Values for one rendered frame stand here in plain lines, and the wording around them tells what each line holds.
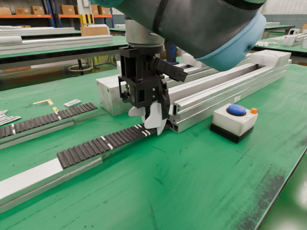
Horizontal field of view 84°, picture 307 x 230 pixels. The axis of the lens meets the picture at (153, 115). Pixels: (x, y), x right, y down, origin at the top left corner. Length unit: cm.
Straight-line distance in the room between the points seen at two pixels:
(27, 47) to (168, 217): 179
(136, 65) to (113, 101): 21
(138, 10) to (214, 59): 10
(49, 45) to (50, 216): 171
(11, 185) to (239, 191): 39
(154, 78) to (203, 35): 18
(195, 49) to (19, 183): 34
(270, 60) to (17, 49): 180
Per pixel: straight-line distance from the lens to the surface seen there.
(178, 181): 35
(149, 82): 35
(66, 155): 38
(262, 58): 92
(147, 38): 33
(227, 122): 46
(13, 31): 371
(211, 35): 21
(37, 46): 192
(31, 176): 38
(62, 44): 197
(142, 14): 23
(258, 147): 49
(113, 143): 39
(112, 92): 51
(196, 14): 20
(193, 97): 46
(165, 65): 38
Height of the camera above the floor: 105
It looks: 30 degrees down
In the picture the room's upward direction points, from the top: straight up
